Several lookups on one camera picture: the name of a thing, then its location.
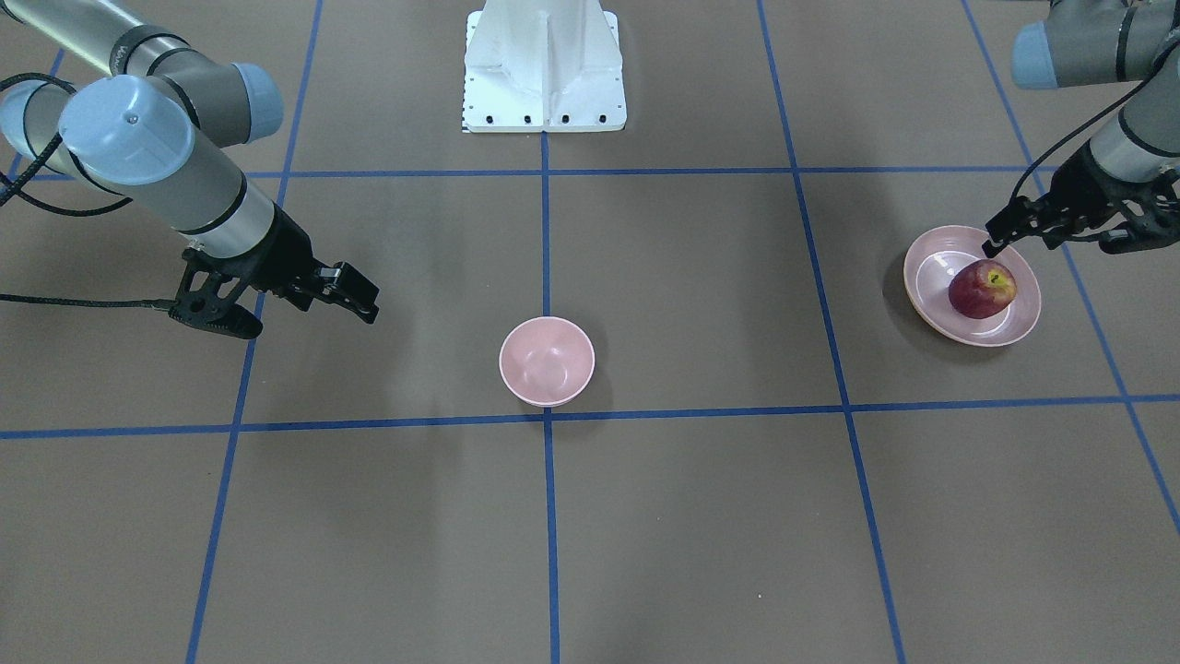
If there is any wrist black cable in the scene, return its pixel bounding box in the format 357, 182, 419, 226
1011, 55, 1180, 206
0, 72, 176, 310

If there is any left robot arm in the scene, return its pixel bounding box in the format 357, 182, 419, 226
982, 1, 1179, 259

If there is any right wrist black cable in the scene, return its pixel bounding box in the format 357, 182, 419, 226
0, 72, 176, 310

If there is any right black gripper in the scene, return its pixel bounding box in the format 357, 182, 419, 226
242, 205, 380, 324

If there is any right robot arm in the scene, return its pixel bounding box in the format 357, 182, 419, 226
4, 1, 379, 338

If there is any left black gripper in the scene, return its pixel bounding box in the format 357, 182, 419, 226
982, 143, 1135, 259

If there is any white camera mast base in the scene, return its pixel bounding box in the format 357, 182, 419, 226
461, 1, 628, 134

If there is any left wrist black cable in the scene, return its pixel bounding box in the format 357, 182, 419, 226
1011, 55, 1180, 206

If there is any red apple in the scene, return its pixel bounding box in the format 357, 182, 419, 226
948, 259, 1020, 320

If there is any pink bowl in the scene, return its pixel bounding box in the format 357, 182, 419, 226
498, 316, 597, 408

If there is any pink plate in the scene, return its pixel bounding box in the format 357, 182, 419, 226
903, 224, 1044, 348

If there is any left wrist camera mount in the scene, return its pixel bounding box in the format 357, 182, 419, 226
1097, 169, 1179, 254

